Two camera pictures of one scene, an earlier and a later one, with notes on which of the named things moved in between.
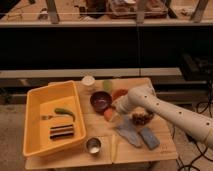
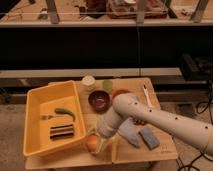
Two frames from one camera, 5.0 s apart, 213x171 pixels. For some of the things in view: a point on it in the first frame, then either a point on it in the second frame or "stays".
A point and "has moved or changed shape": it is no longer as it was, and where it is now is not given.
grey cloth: (128, 130) stays
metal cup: (93, 145) stays
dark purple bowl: (100, 101) stays
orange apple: (108, 114) has moved or changed shape
